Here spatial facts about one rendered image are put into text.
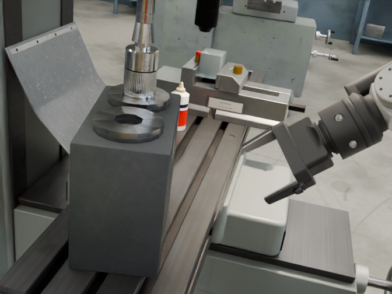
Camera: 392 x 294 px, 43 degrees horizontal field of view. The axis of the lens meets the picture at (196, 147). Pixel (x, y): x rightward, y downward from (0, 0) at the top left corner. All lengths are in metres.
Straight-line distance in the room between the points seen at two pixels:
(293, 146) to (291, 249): 0.38
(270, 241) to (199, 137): 0.27
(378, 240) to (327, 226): 1.53
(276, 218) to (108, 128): 0.55
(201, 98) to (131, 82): 0.53
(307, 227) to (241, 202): 0.21
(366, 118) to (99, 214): 0.42
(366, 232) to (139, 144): 2.29
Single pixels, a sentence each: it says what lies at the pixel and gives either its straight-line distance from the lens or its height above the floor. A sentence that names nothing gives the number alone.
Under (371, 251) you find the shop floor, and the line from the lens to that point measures 2.67.
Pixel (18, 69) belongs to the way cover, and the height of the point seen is 1.08.
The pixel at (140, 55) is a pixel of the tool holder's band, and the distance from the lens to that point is 0.69.
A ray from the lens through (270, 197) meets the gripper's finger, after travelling 0.82.
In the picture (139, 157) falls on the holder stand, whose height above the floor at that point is 1.14.
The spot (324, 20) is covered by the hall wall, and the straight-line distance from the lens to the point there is 7.62.
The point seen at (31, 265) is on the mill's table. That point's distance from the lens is 0.71.
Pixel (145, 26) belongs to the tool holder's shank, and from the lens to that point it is 0.69.
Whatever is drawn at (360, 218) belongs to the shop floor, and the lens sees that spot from 2.92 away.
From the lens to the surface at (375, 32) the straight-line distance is 6.92.
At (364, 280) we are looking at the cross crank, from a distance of 1.26.
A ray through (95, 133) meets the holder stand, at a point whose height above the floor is 1.15.
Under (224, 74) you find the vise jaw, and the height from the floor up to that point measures 1.08.
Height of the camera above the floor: 1.41
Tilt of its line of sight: 25 degrees down
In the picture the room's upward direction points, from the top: 8 degrees clockwise
